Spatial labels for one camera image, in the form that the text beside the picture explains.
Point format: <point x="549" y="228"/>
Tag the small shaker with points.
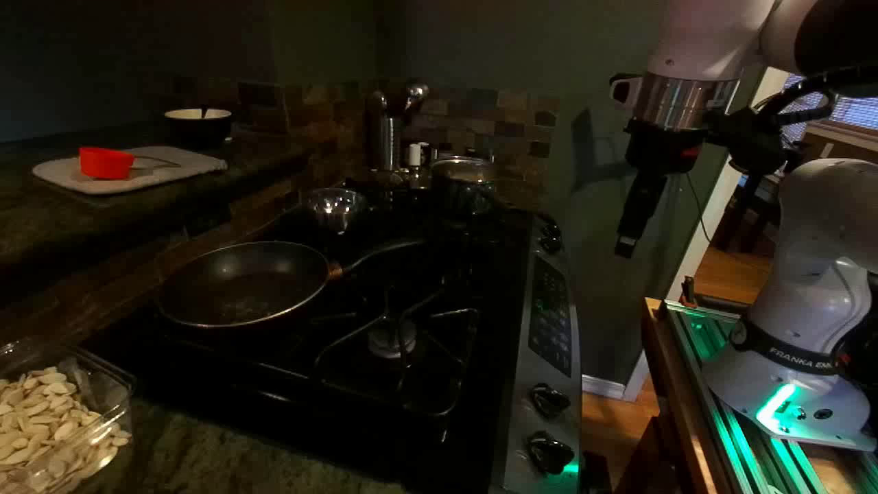
<point x="417" y="154"/>

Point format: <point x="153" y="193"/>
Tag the black gas stove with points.
<point x="439" y="365"/>

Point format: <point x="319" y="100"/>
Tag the window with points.
<point x="855" y="110"/>

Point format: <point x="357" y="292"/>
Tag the black frying pan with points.
<point x="236" y="289"/>

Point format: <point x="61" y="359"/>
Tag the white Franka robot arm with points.
<point x="825" y="274"/>

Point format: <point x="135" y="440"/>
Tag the black bowl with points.
<point x="197" y="128"/>

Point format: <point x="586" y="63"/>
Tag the glass container with pasta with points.
<point x="46" y="428"/>

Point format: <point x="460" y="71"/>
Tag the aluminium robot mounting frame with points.
<point x="696" y="401"/>

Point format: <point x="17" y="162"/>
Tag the stove control panel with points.
<point x="553" y="317"/>

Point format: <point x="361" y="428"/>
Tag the metal spoon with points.
<point x="416" y="93"/>

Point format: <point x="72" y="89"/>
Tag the black stove knob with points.
<point x="549" y="401"/>
<point x="549" y="453"/>
<point x="549" y="235"/>

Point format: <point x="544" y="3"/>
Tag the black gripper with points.
<point x="659" y="151"/>

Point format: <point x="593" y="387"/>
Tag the small steel measuring cup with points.
<point x="337" y="207"/>

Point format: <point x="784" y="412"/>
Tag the white cutting board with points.
<point x="173" y="166"/>

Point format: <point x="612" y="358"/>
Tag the red cup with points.
<point x="105" y="162"/>

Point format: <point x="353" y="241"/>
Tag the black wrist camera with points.
<point x="745" y="139"/>

